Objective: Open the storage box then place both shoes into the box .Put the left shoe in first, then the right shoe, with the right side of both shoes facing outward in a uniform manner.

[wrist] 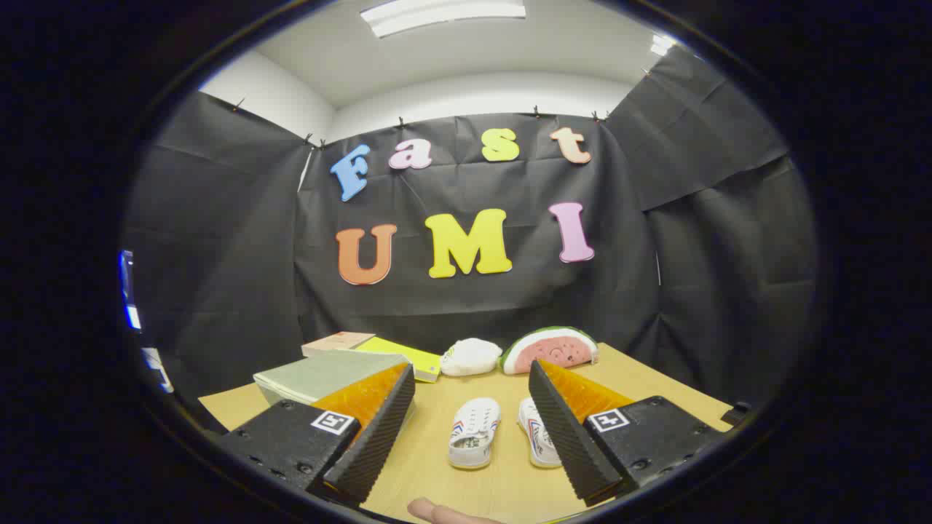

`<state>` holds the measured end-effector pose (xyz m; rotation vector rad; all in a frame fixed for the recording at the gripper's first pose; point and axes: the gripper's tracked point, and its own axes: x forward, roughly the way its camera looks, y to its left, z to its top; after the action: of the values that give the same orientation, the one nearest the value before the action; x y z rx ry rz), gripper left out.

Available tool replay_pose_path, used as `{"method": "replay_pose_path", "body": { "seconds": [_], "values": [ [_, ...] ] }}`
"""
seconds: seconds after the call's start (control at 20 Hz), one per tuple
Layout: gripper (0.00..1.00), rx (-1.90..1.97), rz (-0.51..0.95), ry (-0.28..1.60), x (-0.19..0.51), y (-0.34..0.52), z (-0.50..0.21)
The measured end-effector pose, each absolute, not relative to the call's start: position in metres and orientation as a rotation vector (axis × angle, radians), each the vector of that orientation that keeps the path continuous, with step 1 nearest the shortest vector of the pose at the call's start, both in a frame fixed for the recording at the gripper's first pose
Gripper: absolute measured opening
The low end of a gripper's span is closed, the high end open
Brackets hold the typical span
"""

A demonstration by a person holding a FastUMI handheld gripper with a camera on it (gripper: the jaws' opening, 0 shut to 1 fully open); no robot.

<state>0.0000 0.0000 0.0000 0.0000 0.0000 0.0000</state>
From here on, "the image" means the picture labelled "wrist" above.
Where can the yellow book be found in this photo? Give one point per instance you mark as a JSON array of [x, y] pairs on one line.
[[408, 356]]

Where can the white canvas shoe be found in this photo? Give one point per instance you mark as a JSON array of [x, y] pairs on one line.
[[537, 433], [475, 429]]

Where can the watermelon slice plush toy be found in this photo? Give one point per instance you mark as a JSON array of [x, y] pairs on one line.
[[553, 351]]

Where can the long ceiling light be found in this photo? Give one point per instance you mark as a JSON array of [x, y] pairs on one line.
[[444, 14]]

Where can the white plush toy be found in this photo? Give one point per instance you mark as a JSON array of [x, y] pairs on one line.
[[471, 356]]

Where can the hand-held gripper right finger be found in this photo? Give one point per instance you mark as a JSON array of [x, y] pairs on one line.
[[564, 437]]

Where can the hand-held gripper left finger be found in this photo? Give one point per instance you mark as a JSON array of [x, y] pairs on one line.
[[378, 437]]

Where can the small ceiling light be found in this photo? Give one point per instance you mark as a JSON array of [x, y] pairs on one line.
[[662, 45]]

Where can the black table clamp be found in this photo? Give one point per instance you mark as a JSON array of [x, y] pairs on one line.
[[735, 413]]

